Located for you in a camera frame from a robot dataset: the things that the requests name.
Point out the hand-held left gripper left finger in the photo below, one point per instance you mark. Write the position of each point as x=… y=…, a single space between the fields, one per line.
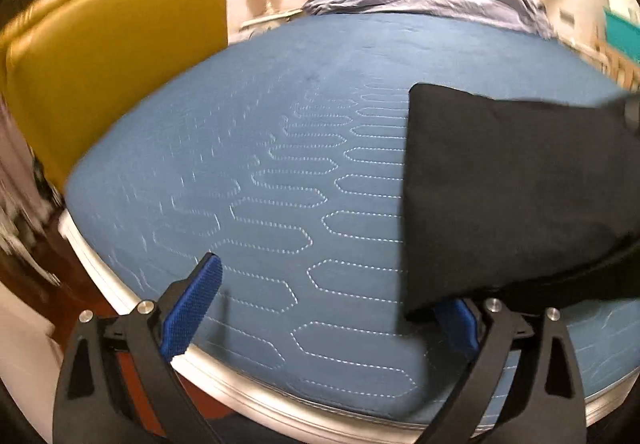
x=195 y=304

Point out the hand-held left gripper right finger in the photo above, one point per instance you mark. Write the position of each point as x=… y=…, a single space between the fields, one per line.
x=462 y=329

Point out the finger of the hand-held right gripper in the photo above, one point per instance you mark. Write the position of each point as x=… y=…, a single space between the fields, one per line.
x=632 y=114

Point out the black pants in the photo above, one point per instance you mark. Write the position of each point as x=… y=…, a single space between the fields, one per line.
x=500 y=184

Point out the teal storage bin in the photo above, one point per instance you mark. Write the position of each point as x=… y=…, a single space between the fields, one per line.
x=622 y=34

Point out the blue quilted mattress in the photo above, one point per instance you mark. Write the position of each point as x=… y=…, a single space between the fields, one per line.
x=250 y=124

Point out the yellow leather armchair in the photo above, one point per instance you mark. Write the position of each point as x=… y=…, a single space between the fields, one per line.
x=110 y=59

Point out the white nightstand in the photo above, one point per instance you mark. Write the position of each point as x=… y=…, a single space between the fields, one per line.
x=270 y=19

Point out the white bed frame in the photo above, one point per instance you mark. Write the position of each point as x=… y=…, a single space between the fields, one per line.
x=250 y=399

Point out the wall switch plate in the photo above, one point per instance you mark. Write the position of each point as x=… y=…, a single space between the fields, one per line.
x=567 y=17

